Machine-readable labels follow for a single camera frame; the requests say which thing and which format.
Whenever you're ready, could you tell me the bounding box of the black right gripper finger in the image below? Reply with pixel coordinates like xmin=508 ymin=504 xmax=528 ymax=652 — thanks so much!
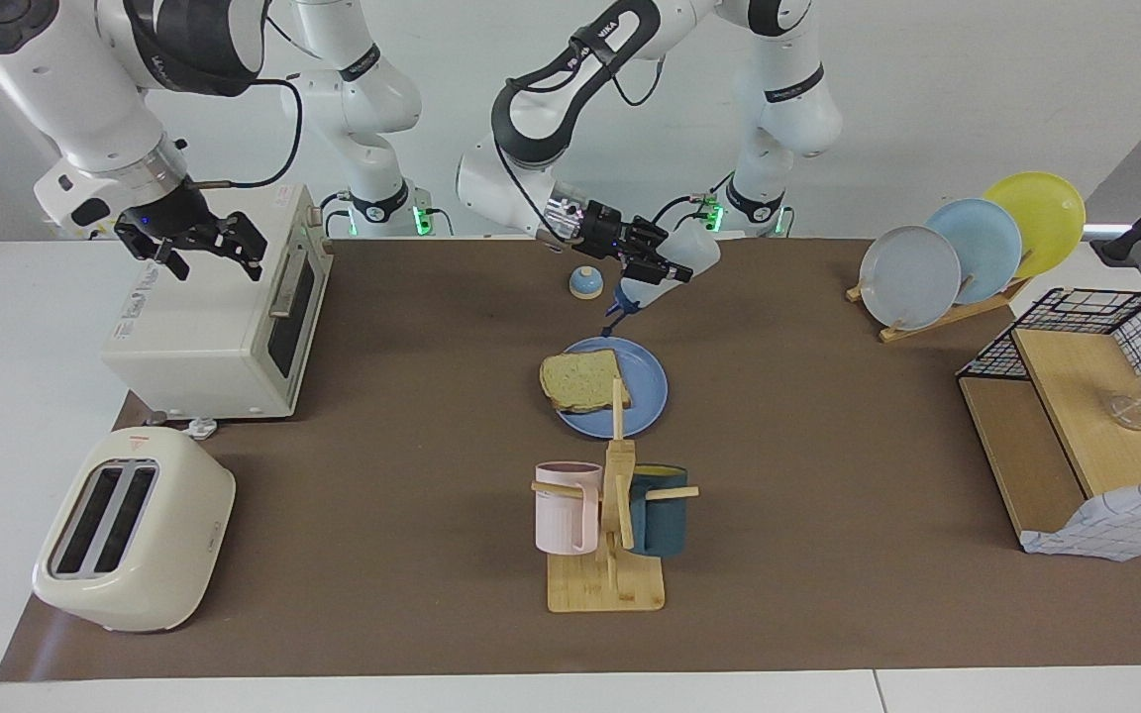
xmin=118 ymin=230 xmax=190 ymax=283
xmin=209 ymin=211 xmax=267 ymax=281

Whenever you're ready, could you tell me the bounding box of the clear squeeze bottle blue cap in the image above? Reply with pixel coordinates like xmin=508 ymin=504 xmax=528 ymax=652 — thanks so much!
xmin=603 ymin=220 xmax=722 ymax=338

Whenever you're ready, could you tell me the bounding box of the toasted bread slice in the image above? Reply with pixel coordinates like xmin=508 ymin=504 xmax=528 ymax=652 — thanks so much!
xmin=540 ymin=349 xmax=633 ymax=414

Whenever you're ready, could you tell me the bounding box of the blue round plate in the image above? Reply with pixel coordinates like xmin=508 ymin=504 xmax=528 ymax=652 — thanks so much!
xmin=553 ymin=337 xmax=670 ymax=440

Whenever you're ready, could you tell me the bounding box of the grey plate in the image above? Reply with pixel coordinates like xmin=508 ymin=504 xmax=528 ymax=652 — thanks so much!
xmin=859 ymin=225 xmax=963 ymax=331

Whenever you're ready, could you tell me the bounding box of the wooden plate rack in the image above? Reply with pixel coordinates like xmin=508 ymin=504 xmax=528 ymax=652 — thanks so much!
xmin=846 ymin=248 xmax=1035 ymax=344

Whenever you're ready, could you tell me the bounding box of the light blue plate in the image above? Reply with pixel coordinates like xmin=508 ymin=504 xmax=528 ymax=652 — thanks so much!
xmin=925 ymin=198 xmax=1024 ymax=306

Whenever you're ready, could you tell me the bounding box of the yellow plate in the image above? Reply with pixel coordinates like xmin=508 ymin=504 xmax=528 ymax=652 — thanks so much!
xmin=982 ymin=171 xmax=1087 ymax=281

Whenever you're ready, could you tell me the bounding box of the white toaster oven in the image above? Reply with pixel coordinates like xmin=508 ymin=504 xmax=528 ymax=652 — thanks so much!
xmin=100 ymin=182 xmax=336 ymax=422

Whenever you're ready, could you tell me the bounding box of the dark teal mug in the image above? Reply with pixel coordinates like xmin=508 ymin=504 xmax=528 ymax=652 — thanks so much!
xmin=627 ymin=463 xmax=690 ymax=557

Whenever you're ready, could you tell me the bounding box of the pink mug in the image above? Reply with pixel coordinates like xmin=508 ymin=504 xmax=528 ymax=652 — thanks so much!
xmin=534 ymin=461 xmax=603 ymax=556

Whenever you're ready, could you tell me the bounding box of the cream two-slot toaster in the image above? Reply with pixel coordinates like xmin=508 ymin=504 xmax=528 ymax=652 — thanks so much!
xmin=32 ymin=426 xmax=237 ymax=633

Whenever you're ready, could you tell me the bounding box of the brown table mat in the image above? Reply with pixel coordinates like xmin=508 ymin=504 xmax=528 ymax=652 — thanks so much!
xmin=0 ymin=236 xmax=1141 ymax=682

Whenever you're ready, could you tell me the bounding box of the wooden mug tree stand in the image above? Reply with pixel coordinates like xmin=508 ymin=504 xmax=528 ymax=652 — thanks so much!
xmin=531 ymin=377 xmax=700 ymax=613

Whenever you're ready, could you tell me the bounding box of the clear glass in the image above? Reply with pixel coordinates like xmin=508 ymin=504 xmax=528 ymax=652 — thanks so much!
xmin=1100 ymin=391 xmax=1141 ymax=432

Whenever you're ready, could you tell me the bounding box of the white checkered cloth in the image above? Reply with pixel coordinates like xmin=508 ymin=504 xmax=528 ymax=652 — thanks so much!
xmin=1019 ymin=480 xmax=1141 ymax=562

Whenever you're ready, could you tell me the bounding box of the black base cable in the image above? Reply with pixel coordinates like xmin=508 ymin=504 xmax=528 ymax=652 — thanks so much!
xmin=318 ymin=190 xmax=354 ymax=239
xmin=646 ymin=168 xmax=738 ymax=233

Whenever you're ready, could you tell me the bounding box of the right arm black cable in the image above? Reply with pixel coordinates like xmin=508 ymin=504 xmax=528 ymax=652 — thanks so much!
xmin=179 ymin=77 xmax=304 ymax=191

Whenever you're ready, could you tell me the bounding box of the wooden shelf with wire frame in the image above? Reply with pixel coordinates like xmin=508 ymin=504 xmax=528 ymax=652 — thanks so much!
xmin=957 ymin=287 xmax=1141 ymax=556

